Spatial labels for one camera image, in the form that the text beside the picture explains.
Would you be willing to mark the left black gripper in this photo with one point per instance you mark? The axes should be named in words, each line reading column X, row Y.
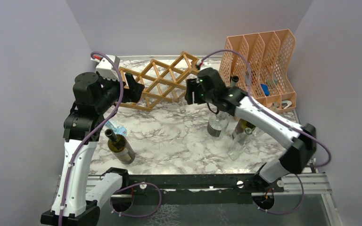
column 134, row 93

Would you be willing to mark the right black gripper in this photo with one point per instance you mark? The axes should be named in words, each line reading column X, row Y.
column 192, row 86

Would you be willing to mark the square clear glass bottle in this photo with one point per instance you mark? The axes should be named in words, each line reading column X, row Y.
column 181, row 102

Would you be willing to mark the wooden lattice wine rack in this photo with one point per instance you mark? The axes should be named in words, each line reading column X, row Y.
column 162, row 82

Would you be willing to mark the green wine bottle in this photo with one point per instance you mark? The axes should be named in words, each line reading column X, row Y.
column 120, row 147
column 243, row 127
column 233, row 81

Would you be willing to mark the slim clear glass bottle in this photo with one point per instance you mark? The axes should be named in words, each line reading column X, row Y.
column 240, row 143

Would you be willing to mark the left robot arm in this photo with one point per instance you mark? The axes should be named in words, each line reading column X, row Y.
column 74, row 205

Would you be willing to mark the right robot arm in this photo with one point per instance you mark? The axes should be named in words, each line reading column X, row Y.
column 298, row 140

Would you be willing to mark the clear bottle silver cap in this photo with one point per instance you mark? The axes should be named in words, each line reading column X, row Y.
column 217, row 125

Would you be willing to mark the blue white small object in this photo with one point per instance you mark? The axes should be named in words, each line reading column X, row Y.
column 117, row 128

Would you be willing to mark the peach plastic file organizer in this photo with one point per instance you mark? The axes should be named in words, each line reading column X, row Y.
column 269, row 54

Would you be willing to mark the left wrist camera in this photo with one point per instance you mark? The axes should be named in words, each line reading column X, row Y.
column 104, row 68

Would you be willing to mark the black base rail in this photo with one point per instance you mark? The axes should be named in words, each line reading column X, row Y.
column 189, row 189

